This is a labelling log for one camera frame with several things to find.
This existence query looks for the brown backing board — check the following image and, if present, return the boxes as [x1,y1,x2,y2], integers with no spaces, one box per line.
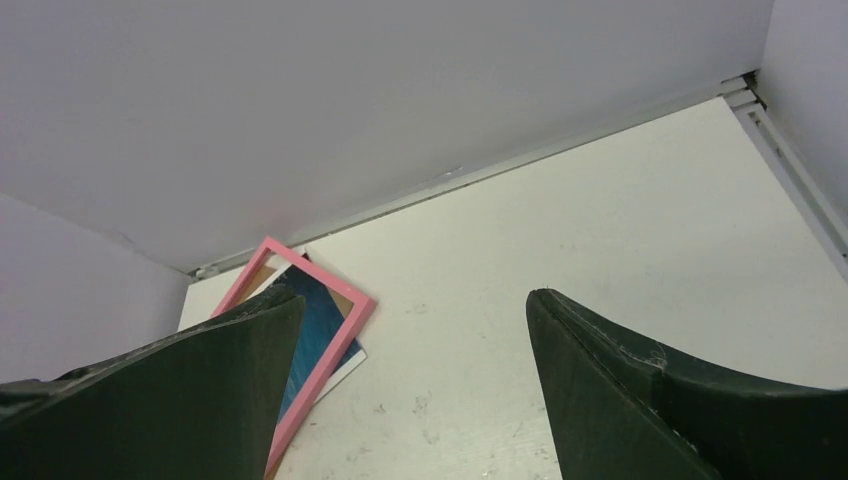
[235,263,324,479]

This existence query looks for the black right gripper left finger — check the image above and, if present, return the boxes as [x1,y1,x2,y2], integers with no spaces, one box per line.
[1,285,305,479]

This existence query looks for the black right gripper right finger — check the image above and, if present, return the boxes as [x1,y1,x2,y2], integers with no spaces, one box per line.
[526,289,847,479]

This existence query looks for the pink wooden photo frame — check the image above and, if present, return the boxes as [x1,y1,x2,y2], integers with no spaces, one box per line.
[210,236,378,480]

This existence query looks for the blue landscape photo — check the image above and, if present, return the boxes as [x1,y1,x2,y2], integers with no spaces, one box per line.
[266,254,352,419]

